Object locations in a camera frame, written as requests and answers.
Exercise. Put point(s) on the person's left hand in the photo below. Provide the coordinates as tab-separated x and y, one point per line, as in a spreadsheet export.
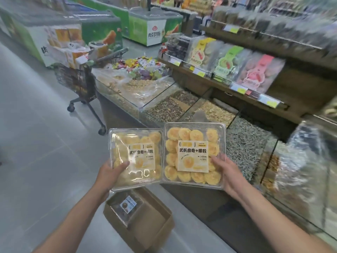
109	172

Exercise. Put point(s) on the person's right hand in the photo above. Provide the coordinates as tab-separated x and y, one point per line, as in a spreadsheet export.
233	175

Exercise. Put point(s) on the person's left thumb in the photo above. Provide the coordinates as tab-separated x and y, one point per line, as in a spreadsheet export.
121	165

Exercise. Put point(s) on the person's right thumb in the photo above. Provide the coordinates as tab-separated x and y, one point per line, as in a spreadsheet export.
217	162

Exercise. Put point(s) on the clear cookie box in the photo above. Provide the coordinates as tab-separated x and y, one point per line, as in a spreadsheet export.
137	158
193	156

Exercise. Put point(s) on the person's left forearm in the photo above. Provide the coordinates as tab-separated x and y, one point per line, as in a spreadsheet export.
73	221

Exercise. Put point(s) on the person's right forearm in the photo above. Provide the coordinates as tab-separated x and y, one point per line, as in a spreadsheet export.
283	223

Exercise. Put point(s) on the pile of grey sunflower seeds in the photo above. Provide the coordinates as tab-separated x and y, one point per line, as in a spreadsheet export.
246	144

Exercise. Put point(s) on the clear box of dark cookies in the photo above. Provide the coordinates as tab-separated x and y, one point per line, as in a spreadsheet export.
129	205

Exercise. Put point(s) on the pile of pale seeds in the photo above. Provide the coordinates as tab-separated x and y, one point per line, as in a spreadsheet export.
212	113

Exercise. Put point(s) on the brown cardboard box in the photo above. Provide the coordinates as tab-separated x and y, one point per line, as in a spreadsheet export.
139	217

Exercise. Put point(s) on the pile of striped sunflower seeds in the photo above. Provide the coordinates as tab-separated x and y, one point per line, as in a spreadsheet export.
168	106

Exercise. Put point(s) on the clear bulk food bin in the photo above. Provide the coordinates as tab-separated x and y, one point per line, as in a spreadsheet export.
131	89

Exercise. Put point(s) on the pile of peanuts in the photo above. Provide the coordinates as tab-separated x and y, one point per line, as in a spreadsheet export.
126	85

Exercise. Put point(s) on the large clear plastic bag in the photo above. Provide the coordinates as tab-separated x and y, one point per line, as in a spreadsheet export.
305	171

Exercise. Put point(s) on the black shopping cart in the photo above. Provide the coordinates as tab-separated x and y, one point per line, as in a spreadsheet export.
84	84

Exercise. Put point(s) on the pink label pastry packet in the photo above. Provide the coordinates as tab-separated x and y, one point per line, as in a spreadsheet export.
259	72

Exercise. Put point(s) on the pile of wrapped candies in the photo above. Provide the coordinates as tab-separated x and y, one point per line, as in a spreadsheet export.
142	67

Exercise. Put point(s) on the green label pastry packet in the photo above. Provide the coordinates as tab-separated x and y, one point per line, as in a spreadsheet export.
227	61

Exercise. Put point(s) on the wooden display shelf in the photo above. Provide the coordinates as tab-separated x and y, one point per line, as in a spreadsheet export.
263	65

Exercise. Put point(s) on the yellow label pastry packet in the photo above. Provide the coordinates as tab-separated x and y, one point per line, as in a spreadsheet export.
200	53

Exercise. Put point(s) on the dark snack packet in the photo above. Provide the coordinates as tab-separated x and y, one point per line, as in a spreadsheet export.
177	44

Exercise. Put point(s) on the stack of orange white boxes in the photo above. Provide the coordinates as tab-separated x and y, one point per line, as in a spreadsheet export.
65	46

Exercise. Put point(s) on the green white chest freezer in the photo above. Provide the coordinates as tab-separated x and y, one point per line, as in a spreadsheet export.
152	25

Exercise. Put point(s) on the row of dark snack bags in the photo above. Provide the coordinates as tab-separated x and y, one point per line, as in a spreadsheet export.
268	18

